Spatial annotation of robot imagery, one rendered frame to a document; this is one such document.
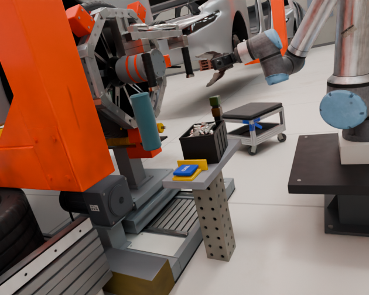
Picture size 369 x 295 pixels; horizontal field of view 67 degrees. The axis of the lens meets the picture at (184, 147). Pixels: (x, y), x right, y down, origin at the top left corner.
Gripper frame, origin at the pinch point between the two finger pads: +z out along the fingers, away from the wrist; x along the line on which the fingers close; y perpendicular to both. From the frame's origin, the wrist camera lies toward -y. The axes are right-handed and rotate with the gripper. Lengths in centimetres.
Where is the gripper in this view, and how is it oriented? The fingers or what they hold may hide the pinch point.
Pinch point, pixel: (200, 72)
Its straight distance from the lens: 136.5
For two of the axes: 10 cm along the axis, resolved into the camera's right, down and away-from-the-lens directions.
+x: -3.5, -9.3, -1.3
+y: 4.6, -2.9, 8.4
